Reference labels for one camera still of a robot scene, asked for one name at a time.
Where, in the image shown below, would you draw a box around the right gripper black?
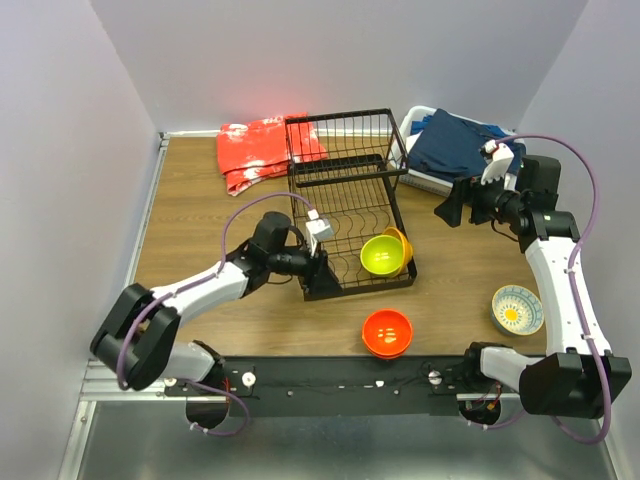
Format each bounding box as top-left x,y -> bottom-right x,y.
434,167 -> 526,226

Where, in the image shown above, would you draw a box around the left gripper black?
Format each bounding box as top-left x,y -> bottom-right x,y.
268,237 -> 344,297

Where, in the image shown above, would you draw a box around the yellow orange bowl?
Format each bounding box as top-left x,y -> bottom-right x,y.
383,226 -> 414,276

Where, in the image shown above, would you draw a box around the green bowl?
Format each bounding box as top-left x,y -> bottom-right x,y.
360,235 -> 404,277

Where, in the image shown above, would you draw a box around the red orange bowl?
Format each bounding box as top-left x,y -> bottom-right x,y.
361,309 -> 414,360

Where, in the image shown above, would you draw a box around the black wire dish rack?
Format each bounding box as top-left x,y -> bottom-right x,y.
285,108 -> 417,301

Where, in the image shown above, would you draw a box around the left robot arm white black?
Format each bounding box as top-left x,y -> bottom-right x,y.
90,210 -> 342,395

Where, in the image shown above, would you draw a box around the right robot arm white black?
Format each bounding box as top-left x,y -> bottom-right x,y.
434,149 -> 632,419

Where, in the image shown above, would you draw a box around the dark blue folded jeans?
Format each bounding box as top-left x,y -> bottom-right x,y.
404,108 -> 527,181

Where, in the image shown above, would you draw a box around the white laundry basket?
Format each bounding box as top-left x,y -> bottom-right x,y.
394,105 -> 526,197

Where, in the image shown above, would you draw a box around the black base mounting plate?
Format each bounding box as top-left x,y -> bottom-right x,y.
161,355 -> 518,417

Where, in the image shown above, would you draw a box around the blue patterned ceramic bowl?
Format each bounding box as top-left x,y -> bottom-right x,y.
490,285 -> 545,336

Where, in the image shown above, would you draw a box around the red white folded cloth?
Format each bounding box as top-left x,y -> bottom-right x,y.
216,113 -> 328,196

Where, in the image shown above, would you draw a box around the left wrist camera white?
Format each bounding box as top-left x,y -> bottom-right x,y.
305,209 -> 334,242

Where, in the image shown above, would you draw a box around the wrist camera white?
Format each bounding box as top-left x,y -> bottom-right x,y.
480,140 -> 514,185
305,209 -> 334,242

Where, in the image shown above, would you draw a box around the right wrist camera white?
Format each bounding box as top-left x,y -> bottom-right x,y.
480,140 -> 514,185

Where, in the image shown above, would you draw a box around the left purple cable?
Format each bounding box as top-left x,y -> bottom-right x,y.
114,192 -> 319,437

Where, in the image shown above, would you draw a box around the aluminium table edge rail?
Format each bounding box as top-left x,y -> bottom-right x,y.
57,131 -> 174,480

